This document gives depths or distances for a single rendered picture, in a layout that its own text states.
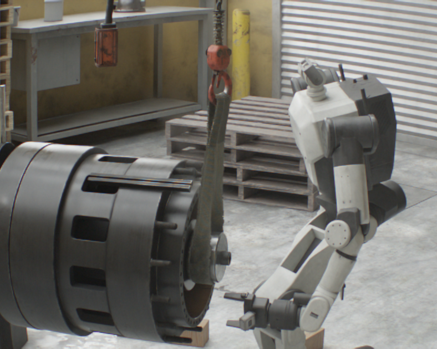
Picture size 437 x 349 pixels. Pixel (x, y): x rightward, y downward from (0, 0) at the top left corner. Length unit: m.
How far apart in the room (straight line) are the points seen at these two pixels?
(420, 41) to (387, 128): 5.29
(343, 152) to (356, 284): 2.29
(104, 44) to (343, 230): 0.81
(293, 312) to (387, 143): 0.58
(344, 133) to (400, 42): 5.59
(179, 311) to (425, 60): 5.81
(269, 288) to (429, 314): 1.72
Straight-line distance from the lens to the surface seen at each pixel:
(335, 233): 2.55
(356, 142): 2.57
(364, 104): 2.68
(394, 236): 5.58
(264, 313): 2.65
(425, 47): 7.99
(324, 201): 2.90
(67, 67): 7.34
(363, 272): 4.96
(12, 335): 3.91
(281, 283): 2.84
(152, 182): 2.43
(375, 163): 2.80
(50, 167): 2.55
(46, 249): 2.45
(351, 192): 2.55
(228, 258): 2.59
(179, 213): 2.44
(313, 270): 2.85
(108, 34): 2.41
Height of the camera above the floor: 1.71
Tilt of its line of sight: 15 degrees down
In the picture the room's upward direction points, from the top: straight up
